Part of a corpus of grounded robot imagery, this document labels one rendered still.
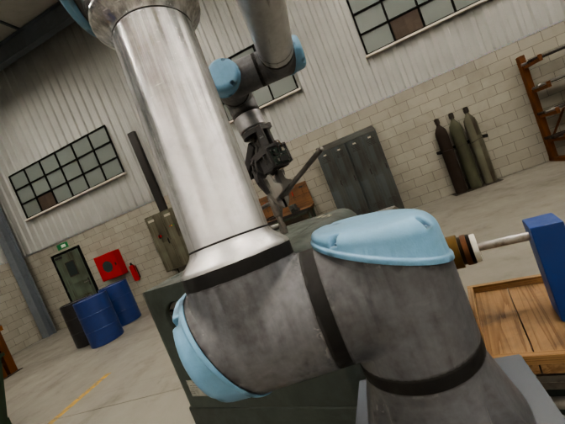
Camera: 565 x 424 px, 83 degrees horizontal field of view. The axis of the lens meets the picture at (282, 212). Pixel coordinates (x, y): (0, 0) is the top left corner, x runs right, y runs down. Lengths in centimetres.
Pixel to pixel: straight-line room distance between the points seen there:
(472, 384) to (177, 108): 35
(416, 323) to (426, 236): 7
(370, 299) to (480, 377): 11
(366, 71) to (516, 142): 334
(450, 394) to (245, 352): 17
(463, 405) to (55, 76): 1097
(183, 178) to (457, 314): 26
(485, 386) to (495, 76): 782
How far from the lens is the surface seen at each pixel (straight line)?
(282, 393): 95
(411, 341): 30
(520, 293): 112
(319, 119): 757
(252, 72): 77
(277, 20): 59
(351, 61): 779
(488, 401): 35
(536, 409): 44
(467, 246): 89
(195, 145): 31
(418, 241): 28
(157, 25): 37
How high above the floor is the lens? 138
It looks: 3 degrees down
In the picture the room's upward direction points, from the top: 22 degrees counter-clockwise
